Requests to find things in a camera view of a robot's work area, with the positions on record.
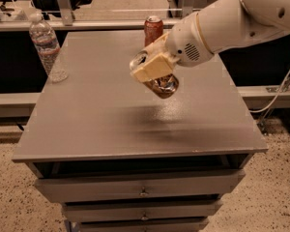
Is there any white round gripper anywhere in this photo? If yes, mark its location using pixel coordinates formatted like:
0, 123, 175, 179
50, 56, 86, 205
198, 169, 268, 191
130, 13, 214, 83

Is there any orange soda can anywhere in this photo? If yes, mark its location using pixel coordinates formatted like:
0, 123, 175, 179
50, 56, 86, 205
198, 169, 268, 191
130, 50, 179, 99

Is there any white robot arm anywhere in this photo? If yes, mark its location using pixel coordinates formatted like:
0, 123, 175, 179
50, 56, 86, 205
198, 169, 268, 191
130, 0, 290, 83

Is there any upright red soda can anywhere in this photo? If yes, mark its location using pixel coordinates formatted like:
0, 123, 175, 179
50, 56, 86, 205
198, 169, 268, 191
144, 15, 163, 45

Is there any grey drawer cabinet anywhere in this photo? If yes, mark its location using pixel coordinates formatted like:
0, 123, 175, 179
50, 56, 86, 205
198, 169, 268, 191
12, 28, 269, 232

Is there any clear plastic water bottle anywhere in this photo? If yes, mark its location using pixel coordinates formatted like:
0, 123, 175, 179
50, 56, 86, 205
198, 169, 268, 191
29, 13, 68, 83

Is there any middle grey drawer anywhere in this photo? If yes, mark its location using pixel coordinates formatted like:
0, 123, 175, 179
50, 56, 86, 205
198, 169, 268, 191
64, 199, 222, 222

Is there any grey drawer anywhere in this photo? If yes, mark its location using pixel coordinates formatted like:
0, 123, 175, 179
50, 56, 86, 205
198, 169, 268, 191
80, 217, 208, 232
35, 169, 245, 203
64, 199, 222, 222

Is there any top grey drawer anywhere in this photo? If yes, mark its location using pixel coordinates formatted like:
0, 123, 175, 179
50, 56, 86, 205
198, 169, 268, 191
35, 169, 245, 203

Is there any bottom grey drawer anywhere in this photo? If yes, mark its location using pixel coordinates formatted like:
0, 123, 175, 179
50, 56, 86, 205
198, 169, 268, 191
80, 217, 208, 232

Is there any grey metal rail frame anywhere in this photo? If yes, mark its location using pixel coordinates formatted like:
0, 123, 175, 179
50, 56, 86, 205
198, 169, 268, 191
0, 0, 290, 33

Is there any white cable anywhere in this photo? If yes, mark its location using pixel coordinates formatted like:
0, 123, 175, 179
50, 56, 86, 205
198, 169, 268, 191
249, 32, 290, 114

